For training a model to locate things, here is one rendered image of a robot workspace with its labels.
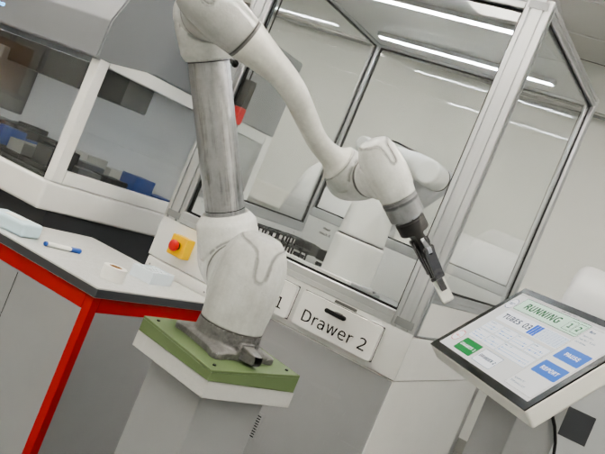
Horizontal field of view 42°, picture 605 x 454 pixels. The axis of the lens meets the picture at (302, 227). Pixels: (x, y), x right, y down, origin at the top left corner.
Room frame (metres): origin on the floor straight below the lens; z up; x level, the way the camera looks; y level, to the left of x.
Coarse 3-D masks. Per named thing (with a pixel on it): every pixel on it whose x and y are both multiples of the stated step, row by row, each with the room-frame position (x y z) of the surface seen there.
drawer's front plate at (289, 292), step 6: (288, 282) 2.52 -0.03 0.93; (288, 288) 2.52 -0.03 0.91; (294, 288) 2.51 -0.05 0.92; (282, 294) 2.52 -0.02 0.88; (288, 294) 2.51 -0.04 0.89; (294, 294) 2.50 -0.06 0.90; (282, 300) 2.52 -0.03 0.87; (288, 300) 2.51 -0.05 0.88; (282, 306) 2.52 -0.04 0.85; (288, 306) 2.51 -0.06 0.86; (276, 312) 2.52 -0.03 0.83; (282, 312) 2.51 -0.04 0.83; (288, 312) 2.51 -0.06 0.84
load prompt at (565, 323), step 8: (520, 304) 2.11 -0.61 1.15; (528, 304) 2.09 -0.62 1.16; (536, 304) 2.07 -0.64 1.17; (528, 312) 2.05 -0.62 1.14; (536, 312) 2.03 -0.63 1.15; (544, 312) 2.01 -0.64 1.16; (552, 312) 1.99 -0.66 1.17; (544, 320) 1.97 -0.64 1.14; (552, 320) 1.95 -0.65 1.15; (560, 320) 1.93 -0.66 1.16; (568, 320) 1.91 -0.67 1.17; (576, 320) 1.90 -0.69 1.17; (560, 328) 1.89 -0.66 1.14; (568, 328) 1.88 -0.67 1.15; (576, 328) 1.86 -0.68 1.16; (584, 328) 1.84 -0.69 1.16
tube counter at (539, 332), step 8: (520, 328) 1.99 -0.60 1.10; (528, 328) 1.97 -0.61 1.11; (536, 328) 1.95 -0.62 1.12; (544, 328) 1.93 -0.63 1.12; (536, 336) 1.91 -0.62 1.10; (544, 336) 1.89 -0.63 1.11; (552, 336) 1.88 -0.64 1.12; (560, 336) 1.86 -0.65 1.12; (552, 344) 1.84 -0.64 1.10; (560, 344) 1.82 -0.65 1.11
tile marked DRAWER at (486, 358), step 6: (480, 354) 1.96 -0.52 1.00; (486, 354) 1.94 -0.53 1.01; (492, 354) 1.93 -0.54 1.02; (474, 360) 1.94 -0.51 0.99; (480, 360) 1.93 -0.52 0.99; (486, 360) 1.91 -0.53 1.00; (492, 360) 1.90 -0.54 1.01; (498, 360) 1.89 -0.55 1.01; (486, 366) 1.89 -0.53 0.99; (492, 366) 1.87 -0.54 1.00
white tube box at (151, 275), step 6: (138, 264) 2.52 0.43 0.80; (132, 270) 2.49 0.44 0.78; (138, 270) 2.48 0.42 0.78; (144, 270) 2.48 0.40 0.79; (150, 270) 2.51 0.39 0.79; (156, 270) 2.55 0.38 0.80; (162, 270) 2.59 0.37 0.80; (138, 276) 2.48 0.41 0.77; (144, 276) 2.47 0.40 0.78; (150, 276) 2.46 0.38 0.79; (156, 276) 2.48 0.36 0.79; (162, 276) 2.51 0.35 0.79; (168, 276) 2.54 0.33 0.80; (174, 276) 2.57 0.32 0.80; (150, 282) 2.46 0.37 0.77; (156, 282) 2.49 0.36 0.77; (162, 282) 2.52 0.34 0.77; (168, 282) 2.56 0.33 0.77
